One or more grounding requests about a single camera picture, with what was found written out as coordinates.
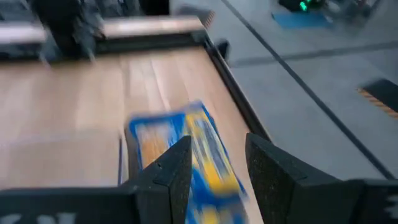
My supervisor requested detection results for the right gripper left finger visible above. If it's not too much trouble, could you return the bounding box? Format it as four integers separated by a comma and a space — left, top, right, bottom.
119, 135, 193, 224

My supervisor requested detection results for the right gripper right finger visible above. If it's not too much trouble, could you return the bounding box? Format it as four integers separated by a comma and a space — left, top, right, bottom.
245, 133, 363, 224

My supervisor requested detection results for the blue Maruchan ramen packet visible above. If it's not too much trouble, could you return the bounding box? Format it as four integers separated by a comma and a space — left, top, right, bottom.
183, 100, 249, 224
128, 112, 187, 170

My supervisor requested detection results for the grey tinted plastic bin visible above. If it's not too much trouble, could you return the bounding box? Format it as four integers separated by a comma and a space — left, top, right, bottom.
119, 100, 251, 224

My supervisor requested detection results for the black hazard-striped floor mat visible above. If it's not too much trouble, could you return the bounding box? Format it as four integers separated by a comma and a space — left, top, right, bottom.
356, 78, 398, 121
172, 4, 216, 29

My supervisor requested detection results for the blue floor mat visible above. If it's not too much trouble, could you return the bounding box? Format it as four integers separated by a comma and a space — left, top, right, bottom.
272, 11, 334, 29

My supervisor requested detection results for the black device green light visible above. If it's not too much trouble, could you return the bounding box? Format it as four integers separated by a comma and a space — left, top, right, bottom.
277, 0, 327, 12

